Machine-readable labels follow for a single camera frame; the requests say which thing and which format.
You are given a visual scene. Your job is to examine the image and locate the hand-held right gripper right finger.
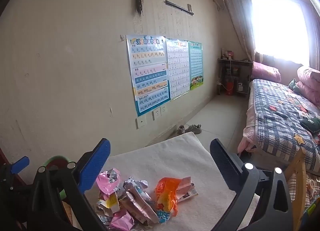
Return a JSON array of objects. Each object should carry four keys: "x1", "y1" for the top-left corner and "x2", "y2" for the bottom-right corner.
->
[{"x1": 209, "y1": 138, "x2": 293, "y2": 231}]

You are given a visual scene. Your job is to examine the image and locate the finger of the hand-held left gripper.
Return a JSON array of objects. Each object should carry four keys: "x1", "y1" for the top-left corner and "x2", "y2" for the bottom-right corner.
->
[{"x1": 10, "y1": 156, "x2": 30, "y2": 174}]

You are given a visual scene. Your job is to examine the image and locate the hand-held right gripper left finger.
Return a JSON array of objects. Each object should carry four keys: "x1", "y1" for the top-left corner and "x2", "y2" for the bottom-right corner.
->
[{"x1": 27, "y1": 138, "x2": 112, "y2": 231}]

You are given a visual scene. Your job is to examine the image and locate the green rimmed red bin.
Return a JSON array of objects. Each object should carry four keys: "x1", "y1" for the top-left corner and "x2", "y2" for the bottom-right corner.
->
[{"x1": 42, "y1": 155, "x2": 78, "y2": 221}]

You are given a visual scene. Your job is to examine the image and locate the pink paper packet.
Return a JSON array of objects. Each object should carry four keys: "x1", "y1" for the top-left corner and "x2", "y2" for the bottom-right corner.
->
[{"x1": 176, "y1": 176, "x2": 199, "y2": 203}]

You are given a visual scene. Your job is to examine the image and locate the pile of wrappers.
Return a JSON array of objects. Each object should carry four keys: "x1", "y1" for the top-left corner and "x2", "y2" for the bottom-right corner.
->
[{"x1": 94, "y1": 168, "x2": 160, "y2": 231}]

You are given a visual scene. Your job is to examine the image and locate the orange snack bag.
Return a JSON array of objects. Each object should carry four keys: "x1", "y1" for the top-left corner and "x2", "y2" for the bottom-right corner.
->
[{"x1": 154, "y1": 177, "x2": 192, "y2": 224}]

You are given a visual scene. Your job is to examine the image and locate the dark red wooden cabinet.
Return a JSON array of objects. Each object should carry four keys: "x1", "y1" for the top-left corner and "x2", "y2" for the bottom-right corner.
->
[{"x1": 0, "y1": 146, "x2": 25, "y2": 186}]

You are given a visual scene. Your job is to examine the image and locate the pink bed skirt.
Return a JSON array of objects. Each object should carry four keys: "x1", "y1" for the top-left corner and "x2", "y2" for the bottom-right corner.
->
[{"x1": 237, "y1": 91, "x2": 260, "y2": 154}]

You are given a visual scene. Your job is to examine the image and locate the white table cloth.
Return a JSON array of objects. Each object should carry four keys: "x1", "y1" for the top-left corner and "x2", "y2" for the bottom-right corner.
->
[{"x1": 85, "y1": 132, "x2": 260, "y2": 231}]

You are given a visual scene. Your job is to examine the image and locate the red container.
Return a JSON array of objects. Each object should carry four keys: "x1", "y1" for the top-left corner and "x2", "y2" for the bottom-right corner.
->
[{"x1": 225, "y1": 76, "x2": 235, "y2": 96}]

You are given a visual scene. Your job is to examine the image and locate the dark green plush toy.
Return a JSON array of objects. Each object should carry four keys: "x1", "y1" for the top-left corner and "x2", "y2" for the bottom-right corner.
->
[{"x1": 299, "y1": 117, "x2": 320, "y2": 135}]

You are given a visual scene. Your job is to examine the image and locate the pink pillow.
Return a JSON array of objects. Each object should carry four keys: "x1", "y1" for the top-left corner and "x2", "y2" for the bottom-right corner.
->
[{"x1": 251, "y1": 61, "x2": 282, "y2": 84}]

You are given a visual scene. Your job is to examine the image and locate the dark metal shelf rack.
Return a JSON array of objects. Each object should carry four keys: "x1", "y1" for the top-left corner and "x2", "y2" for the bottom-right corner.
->
[{"x1": 217, "y1": 57, "x2": 253, "y2": 96}]

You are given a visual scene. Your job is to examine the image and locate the light green plush toy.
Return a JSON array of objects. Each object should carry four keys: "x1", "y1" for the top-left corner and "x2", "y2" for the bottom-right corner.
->
[{"x1": 287, "y1": 78, "x2": 300, "y2": 94}]

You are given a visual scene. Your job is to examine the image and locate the pink folded quilt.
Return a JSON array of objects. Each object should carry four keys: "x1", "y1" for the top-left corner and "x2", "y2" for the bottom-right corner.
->
[{"x1": 296, "y1": 65, "x2": 320, "y2": 106}]

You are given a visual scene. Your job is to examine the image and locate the patterned curtain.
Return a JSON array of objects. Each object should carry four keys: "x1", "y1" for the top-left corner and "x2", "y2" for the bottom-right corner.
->
[{"x1": 220, "y1": 0, "x2": 255, "y2": 61}]

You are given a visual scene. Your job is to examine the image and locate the bright window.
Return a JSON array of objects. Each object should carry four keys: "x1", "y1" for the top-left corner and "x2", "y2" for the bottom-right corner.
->
[{"x1": 250, "y1": 0, "x2": 312, "y2": 66}]

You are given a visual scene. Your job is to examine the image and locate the wooden chair frame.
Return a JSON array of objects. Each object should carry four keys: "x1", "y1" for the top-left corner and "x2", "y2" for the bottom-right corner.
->
[{"x1": 285, "y1": 146, "x2": 320, "y2": 231}]

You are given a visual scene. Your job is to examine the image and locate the teal chart wall poster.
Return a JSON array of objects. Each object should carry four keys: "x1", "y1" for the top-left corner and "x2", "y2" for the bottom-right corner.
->
[{"x1": 187, "y1": 41, "x2": 204, "y2": 91}]

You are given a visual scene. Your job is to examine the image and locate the white chart wall poster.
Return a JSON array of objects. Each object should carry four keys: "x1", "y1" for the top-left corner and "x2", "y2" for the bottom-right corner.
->
[{"x1": 165, "y1": 38, "x2": 190, "y2": 101}]

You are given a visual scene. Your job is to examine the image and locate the blue alphabet wall poster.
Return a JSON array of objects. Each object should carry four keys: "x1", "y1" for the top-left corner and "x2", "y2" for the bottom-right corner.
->
[{"x1": 126, "y1": 35, "x2": 172, "y2": 118}]

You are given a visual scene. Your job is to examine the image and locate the metal wall rail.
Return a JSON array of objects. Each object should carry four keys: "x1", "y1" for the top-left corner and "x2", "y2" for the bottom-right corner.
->
[{"x1": 164, "y1": 0, "x2": 195, "y2": 16}]

